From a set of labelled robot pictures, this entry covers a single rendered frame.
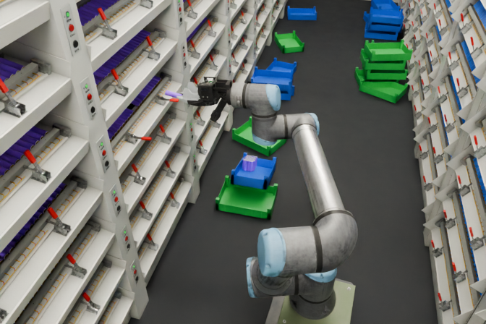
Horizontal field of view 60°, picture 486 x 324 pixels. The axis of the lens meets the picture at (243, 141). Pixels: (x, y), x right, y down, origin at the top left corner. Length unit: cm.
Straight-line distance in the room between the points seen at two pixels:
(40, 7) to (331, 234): 86
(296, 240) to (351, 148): 179
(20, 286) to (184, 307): 91
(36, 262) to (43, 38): 58
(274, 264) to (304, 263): 7
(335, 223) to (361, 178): 150
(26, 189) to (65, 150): 16
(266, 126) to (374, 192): 118
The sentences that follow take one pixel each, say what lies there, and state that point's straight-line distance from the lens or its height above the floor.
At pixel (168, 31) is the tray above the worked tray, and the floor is 99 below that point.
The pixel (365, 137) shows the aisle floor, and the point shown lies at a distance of 292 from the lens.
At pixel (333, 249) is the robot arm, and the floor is 86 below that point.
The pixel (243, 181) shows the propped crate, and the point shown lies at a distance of 230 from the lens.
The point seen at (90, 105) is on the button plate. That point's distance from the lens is 127.
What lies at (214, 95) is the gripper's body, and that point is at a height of 90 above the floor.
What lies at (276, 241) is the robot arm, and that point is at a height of 87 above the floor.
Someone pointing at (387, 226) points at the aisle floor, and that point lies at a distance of 236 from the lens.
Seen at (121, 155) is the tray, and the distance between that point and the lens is 153.
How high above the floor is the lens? 168
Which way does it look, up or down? 37 degrees down
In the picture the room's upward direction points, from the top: straight up
